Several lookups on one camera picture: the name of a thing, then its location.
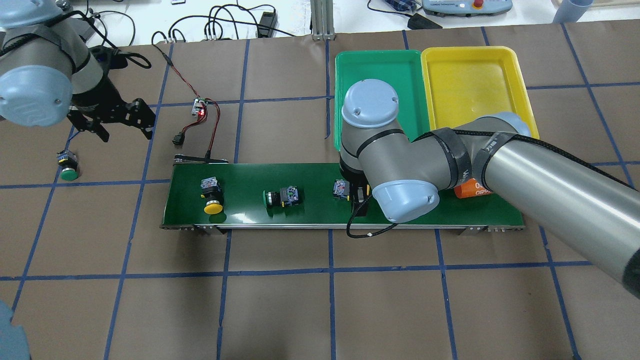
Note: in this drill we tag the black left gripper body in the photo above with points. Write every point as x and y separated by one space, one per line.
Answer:
98 98

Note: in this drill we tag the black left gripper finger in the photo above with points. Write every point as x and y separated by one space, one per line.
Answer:
141 117
96 127

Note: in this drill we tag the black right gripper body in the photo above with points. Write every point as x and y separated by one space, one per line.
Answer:
359 198

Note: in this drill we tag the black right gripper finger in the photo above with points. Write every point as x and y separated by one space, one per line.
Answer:
360 206

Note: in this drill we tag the green push button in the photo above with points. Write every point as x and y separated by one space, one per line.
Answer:
285 197
68 163

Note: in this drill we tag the yellow push button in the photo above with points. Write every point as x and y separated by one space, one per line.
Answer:
212 192
341 189

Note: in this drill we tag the orange cylinder labelled 4680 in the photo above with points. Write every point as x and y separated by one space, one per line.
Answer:
471 189

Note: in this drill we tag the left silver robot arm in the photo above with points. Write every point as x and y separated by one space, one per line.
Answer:
49 74

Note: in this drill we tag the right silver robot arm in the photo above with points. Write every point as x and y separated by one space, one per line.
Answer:
594 213

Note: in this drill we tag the small green circuit board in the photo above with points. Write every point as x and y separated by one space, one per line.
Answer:
199 107

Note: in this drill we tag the green conveyor belt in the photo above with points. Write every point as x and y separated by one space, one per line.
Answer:
243 185

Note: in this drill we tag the green plastic tray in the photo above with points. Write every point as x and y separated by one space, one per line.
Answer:
396 73

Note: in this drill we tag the yellow plastic tray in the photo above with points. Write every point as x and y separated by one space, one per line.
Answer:
465 83

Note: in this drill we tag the black power adapter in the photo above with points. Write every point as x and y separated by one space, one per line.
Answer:
267 24

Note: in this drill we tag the blue teach pendant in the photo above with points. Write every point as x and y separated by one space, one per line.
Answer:
466 8

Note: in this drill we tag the blue plastic cup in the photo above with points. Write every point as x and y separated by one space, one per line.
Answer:
570 11

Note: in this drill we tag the aluminium frame post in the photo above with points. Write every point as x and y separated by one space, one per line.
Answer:
322 20

